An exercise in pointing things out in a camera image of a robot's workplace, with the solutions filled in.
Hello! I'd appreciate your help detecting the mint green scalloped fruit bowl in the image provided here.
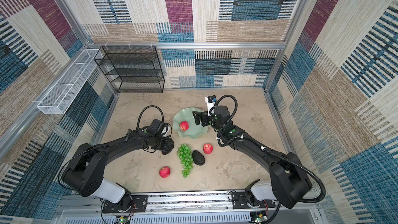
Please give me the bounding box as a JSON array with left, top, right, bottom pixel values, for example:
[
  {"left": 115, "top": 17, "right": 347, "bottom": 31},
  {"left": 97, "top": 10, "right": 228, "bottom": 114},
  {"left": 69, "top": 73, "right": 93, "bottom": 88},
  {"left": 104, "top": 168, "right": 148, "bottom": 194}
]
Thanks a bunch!
[{"left": 172, "top": 107, "right": 208, "bottom": 140}]

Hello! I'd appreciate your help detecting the red apple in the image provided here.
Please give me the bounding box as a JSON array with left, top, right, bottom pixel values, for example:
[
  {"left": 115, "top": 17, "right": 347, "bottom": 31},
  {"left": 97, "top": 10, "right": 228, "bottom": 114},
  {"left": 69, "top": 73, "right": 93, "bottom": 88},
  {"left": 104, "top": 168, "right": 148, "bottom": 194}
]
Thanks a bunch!
[
  {"left": 159, "top": 166, "right": 171, "bottom": 178},
  {"left": 203, "top": 143, "right": 214, "bottom": 155},
  {"left": 179, "top": 121, "right": 189, "bottom": 131}
]

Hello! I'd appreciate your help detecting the green grape bunch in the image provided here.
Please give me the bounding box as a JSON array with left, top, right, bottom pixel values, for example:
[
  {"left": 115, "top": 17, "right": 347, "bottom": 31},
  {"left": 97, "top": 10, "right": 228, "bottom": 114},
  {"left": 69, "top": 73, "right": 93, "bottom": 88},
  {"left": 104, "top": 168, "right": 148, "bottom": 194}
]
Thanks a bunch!
[{"left": 177, "top": 144, "right": 193, "bottom": 178}]

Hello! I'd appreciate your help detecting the dark avocado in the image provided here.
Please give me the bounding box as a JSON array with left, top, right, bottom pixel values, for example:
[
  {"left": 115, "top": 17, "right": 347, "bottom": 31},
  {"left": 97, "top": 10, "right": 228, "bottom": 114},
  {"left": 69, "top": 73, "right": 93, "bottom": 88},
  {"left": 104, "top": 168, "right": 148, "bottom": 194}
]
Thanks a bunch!
[{"left": 192, "top": 150, "right": 206, "bottom": 166}]

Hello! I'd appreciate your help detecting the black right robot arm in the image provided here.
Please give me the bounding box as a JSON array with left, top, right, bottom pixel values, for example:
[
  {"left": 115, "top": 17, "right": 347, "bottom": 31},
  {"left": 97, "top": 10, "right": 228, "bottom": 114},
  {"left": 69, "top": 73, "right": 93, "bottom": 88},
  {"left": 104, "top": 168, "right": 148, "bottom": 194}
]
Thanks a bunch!
[{"left": 192, "top": 95, "right": 326, "bottom": 209}]

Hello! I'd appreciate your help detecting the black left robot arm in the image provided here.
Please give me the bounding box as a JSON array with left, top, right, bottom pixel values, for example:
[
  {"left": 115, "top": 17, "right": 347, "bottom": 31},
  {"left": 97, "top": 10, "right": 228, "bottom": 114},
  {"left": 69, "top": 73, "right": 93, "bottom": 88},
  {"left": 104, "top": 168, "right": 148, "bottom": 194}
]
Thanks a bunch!
[{"left": 58, "top": 115, "right": 175, "bottom": 213}]

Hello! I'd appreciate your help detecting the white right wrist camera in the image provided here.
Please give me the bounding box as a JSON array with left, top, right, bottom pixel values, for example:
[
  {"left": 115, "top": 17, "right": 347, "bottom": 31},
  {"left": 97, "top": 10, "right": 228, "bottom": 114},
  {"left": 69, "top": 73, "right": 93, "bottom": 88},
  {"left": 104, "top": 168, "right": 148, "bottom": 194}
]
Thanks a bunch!
[{"left": 205, "top": 95, "right": 217, "bottom": 116}]

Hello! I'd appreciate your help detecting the aluminium front rail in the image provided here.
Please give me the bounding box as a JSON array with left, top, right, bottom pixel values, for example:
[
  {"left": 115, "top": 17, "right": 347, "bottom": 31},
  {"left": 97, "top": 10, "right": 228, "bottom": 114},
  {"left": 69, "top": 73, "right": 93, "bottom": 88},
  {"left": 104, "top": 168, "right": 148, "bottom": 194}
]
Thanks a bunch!
[{"left": 55, "top": 189, "right": 318, "bottom": 215}]

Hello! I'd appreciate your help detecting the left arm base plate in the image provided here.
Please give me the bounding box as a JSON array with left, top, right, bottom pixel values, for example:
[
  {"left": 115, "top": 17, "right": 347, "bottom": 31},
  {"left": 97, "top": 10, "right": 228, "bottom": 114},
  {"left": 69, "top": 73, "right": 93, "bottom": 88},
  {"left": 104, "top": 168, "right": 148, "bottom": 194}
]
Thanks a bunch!
[{"left": 101, "top": 195, "right": 148, "bottom": 214}]

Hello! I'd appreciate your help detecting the black wire shelf rack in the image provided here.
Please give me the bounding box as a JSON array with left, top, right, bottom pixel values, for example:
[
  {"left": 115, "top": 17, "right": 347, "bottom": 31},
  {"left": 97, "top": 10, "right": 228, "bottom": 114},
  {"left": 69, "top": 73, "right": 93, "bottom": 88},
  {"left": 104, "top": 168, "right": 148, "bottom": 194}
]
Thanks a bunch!
[{"left": 94, "top": 46, "right": 165, "bottom": 93}]

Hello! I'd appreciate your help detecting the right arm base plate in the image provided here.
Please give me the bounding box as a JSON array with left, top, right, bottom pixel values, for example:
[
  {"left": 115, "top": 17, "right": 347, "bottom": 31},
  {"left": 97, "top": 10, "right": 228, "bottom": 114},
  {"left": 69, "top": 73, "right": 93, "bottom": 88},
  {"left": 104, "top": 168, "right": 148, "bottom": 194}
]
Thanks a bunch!
[{"left": 227, "top": 190, "right": 276, "bottom": 209}]

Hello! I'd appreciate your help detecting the white wire mesh basket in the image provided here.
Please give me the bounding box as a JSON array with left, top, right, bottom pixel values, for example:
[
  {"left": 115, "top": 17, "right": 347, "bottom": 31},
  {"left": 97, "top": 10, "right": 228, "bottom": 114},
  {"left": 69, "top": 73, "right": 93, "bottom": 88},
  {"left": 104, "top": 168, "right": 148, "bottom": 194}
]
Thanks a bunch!
[{"left": 37, "top": 49, "right": 98, "bottom": 115}]

